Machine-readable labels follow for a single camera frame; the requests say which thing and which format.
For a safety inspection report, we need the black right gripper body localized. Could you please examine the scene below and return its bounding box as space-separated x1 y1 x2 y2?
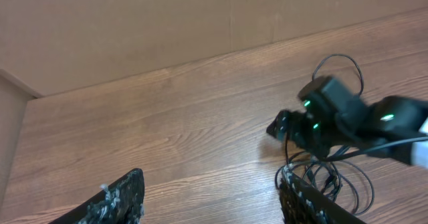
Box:
266 110 330 158

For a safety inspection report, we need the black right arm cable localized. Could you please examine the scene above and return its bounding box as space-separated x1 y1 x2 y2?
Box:
320 135 428 163

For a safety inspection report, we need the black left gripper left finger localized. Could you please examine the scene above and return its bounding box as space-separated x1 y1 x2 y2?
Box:
50 168 145 224

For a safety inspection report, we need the black usb cable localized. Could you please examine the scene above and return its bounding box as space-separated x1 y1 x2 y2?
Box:
274 53 375 217

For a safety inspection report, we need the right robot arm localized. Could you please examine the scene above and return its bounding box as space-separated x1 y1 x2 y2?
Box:
266 76 427 168

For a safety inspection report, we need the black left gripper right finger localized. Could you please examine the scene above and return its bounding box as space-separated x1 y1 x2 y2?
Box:
279 165 365 224

